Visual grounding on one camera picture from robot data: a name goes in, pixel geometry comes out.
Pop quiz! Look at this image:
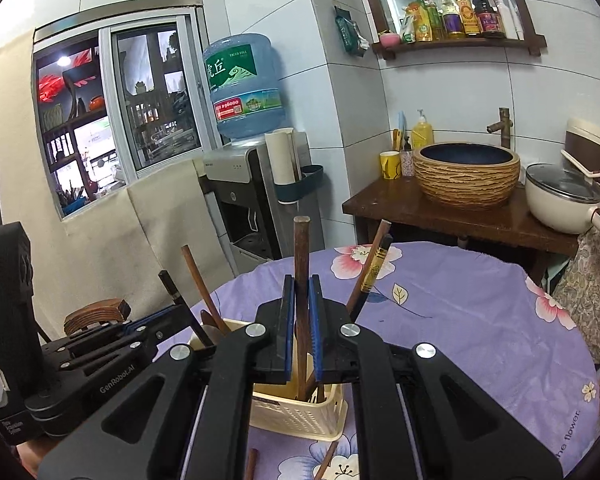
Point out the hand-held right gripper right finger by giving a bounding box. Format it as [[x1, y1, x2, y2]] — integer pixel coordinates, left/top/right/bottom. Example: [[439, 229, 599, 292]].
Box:
[[308, 274, 565, 480]]

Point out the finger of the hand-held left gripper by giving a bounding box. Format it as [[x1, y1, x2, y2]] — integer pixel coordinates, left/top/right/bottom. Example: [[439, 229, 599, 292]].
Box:
[[55, 319, 202, 387], [42, 303, 204, 357]]

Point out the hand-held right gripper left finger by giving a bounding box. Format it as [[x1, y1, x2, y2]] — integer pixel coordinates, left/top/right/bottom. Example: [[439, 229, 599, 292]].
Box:
[[37, 275, 297, 480]]

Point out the plain black chopstick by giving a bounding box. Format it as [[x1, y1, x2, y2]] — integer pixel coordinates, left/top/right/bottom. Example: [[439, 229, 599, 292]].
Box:
[[159, 270, 215, 347]]

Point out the cream plastic utensil basket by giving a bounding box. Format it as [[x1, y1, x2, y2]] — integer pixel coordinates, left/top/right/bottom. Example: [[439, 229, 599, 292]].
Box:
[[189, 317, 348, 442]]

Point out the black gold printed chopstick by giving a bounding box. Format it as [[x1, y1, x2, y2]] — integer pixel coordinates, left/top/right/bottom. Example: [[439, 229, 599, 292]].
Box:
[[352, 234, 394, 322]]

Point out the curved wooden chair back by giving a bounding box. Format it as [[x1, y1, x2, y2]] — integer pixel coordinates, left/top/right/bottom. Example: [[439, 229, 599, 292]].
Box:
[[64, 298, 132, 337]]

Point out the small beige cloth panel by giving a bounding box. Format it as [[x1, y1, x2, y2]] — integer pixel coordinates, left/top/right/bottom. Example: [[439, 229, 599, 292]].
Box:
[[126, 160, 238, 306]]

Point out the purple floral tablecloth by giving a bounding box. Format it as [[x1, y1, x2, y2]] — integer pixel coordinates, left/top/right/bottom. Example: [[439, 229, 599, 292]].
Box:
[[155, 241, 600, 480]]

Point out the dark wooden counter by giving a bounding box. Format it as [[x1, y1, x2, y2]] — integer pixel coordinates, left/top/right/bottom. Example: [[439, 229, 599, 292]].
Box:
[[341, 176, 581, 281]]

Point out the grey water dispenser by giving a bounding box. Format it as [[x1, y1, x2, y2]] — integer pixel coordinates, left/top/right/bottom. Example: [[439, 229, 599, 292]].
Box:
[[202, 132, 326, 278]]

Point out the white cylinder tube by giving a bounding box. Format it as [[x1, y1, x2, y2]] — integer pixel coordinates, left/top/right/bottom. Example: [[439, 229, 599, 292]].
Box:
[[265, 127, 301, 187]]

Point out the yellow mug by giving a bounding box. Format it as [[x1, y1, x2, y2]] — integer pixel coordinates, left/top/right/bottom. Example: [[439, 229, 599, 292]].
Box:
[[379, 151, 401, 181]]

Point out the dotted patterned cup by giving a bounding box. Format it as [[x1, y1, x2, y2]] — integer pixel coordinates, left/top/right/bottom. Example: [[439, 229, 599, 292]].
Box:
[[400, 140, 416, 177]]

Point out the aluminium sliding window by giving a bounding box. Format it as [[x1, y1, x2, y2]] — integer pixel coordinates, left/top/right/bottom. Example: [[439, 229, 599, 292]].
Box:
[[32, 7, 221, 221]]

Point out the dark wooden display shelf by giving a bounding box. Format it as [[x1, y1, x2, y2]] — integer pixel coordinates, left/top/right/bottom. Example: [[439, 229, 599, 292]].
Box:
[[37, 47, 111, 211]]

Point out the ribbed brown wash basin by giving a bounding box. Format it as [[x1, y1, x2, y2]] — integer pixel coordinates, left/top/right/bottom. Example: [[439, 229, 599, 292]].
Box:
[[412, 141, 522, 211]]

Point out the yellow soap pump bottle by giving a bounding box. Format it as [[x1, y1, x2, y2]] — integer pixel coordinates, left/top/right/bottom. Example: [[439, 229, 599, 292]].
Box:
[[411, 109, 435, 150]]

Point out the cream cooking pot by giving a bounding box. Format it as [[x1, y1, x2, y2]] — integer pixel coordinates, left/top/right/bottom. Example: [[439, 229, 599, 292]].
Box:
[[525, 162, 600, 253]]

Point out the blue water jug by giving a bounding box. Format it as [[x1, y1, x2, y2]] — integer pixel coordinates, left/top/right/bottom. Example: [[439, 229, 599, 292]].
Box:
[[202, 33, 286, 147]]

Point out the beige floral cloth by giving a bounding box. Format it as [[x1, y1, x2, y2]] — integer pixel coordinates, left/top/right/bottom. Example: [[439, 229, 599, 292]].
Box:
[[550, 195, 600, 366]]

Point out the bamboo style brass faucet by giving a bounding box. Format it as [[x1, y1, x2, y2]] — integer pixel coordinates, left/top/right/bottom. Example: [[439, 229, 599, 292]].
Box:
[[486, 107, 515, 150]]

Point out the glass pot lid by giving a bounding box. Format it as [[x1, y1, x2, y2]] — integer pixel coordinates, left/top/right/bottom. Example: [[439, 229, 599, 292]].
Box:
[[526, 163, 600, 206]]

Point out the hanging green packet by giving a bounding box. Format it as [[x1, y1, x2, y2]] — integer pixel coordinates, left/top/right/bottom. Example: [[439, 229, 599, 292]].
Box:
[[334, 6, 370, 57]]

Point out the white rice paddle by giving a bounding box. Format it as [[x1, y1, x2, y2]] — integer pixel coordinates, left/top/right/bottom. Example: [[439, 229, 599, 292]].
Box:
[[560, 149, 600, 180]]

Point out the green white packet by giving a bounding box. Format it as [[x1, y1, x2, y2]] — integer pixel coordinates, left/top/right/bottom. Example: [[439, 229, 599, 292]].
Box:
[[399, 5, 416, 43]]

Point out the yellow oil bottle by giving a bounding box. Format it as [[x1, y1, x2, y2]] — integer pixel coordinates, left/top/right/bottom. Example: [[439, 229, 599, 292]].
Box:
[[405, 1, 433, 42]]

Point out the green capped oil bottle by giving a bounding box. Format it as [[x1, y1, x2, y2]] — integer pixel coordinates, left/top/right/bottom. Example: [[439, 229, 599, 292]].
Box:
[[422, 0, 446, 41]]

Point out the purple label bottle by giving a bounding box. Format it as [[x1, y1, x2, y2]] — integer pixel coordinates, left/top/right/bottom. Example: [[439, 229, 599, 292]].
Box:
[[437, 0, 467, 40]]

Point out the orange label bottle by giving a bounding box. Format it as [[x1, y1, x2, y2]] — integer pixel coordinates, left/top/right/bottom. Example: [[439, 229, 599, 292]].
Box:
[[454, 0, 482, 37]]

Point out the dark soy sauce bottle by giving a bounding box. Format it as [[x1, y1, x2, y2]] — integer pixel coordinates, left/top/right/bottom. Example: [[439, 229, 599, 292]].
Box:
[[470, 0, 506, 38]]

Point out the white plastic bottle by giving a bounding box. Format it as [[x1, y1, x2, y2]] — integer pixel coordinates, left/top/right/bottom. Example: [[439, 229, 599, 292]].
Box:
[[495, 0, 518, 40]]

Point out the large beige wall cloth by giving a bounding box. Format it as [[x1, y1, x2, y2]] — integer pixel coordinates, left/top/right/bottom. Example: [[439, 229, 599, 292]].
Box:
[[0, 30, 146, 361]]

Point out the dark blue wall holder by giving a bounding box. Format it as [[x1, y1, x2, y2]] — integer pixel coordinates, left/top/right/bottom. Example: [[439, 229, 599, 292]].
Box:
[[275, 164, 325, 204]]

